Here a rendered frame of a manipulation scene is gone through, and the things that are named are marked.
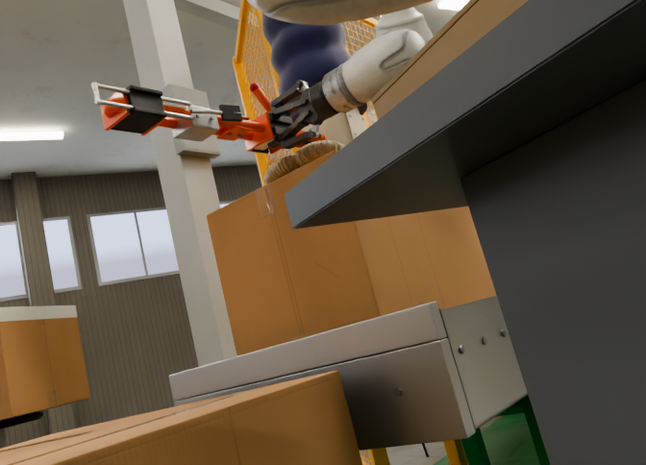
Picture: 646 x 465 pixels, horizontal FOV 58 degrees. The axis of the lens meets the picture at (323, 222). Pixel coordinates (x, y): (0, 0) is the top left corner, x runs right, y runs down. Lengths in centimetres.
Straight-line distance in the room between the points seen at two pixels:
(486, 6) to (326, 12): 17
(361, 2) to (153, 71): 215
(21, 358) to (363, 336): 172
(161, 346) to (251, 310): 791
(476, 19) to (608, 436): 35
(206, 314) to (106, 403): 670
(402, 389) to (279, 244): 43
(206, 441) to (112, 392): 825
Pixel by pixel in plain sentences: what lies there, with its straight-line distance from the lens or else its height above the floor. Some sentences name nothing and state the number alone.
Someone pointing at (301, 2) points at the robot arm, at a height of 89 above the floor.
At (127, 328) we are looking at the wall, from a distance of 913.
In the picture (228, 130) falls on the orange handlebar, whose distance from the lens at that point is 125.
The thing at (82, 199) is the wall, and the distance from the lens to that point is 950.
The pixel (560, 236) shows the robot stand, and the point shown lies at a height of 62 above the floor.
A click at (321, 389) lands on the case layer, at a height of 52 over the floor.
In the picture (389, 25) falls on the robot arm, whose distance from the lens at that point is 126.
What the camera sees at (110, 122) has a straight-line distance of 111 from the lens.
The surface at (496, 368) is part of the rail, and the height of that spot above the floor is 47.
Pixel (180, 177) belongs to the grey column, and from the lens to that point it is 246.
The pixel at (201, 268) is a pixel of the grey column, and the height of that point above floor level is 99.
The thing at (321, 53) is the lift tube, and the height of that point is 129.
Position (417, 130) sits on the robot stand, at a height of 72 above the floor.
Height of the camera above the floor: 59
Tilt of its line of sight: 12 degrees up
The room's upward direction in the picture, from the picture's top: 15 degrees counter-clockwise
